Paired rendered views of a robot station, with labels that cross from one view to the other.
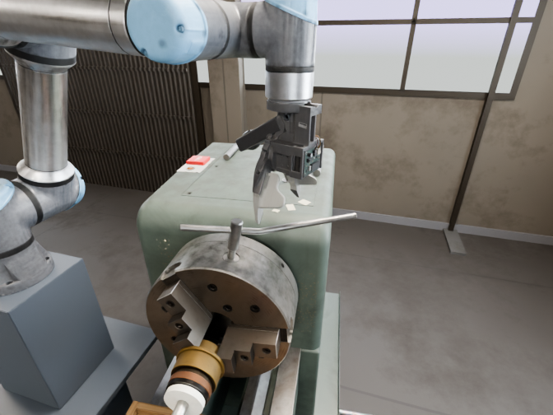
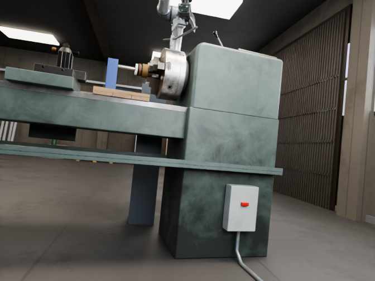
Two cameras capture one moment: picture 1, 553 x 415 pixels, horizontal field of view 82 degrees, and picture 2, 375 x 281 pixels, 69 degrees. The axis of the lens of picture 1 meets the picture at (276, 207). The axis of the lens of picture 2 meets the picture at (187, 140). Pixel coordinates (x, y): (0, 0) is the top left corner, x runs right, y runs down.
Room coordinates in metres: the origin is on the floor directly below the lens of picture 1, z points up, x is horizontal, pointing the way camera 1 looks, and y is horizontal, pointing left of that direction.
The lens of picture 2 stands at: (-0.13, -1.48, 0.62)
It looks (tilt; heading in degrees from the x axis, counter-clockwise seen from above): 2 degrees up; 63
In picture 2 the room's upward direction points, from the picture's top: 6 degrees clockwise
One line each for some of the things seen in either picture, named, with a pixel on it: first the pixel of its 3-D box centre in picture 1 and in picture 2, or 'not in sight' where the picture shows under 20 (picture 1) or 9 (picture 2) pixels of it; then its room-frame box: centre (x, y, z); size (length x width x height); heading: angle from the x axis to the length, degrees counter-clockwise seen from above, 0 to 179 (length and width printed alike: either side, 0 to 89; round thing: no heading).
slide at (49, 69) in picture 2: not in sight; (60, 79); (-0.09, 0.24, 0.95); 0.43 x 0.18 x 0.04; 80
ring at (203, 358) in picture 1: (197, 371); (144, 71); (0.37, 0.14, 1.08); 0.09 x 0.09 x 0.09; 80
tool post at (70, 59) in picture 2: not in sight; (65, 61); (-0.08, 0.30, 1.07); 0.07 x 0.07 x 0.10; 80
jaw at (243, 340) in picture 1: (255, 342); (159, 68); (0.42, 0.04, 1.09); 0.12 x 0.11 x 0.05; 80
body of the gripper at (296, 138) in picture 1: (291, 138); (185, 6); (0.52, -0.03, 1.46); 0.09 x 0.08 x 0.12; 55
